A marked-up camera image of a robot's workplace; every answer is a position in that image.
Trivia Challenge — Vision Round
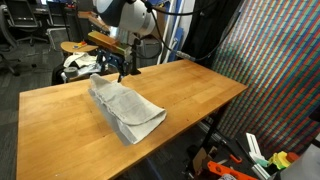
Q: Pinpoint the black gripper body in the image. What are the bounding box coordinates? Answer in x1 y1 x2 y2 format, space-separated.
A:
97 49 130 74

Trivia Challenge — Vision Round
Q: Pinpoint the white towel with grey tape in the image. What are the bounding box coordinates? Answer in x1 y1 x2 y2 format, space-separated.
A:
88 74 167 145

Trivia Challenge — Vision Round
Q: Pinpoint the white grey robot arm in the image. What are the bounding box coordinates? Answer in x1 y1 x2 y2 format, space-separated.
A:
96 0 157 82

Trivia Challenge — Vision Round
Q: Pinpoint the crumpled white cloth pile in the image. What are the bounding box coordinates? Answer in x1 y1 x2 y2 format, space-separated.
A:
63 52 101 75

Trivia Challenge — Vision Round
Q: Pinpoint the wooden workbench with drawers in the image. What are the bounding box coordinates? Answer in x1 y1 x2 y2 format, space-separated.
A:
78 11 109 48

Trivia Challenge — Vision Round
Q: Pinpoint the small round wooden table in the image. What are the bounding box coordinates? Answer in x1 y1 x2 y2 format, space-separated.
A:
60 41 97 53

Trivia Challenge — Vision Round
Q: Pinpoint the black office chair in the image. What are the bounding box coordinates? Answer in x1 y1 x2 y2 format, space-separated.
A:
4 0 48 46

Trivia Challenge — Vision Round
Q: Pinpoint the orange plastic tool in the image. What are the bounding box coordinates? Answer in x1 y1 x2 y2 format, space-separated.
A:
207 161 258 180

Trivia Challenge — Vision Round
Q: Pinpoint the yellow green plastic object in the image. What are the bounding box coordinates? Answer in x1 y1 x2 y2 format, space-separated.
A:
269 151 291 170

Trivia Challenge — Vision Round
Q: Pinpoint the black camera stand pole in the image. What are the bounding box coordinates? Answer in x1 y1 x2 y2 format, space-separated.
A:
130 38 141 75

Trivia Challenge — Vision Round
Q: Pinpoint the grey duct tape roll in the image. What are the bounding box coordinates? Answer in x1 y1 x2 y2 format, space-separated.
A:
64 67 78 78

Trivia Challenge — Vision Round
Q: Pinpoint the black table leg frame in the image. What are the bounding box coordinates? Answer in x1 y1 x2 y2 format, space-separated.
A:
186 103 231 174

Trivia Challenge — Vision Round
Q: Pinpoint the white plastic bracket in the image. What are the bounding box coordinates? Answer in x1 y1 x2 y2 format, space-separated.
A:
246 133 267 166

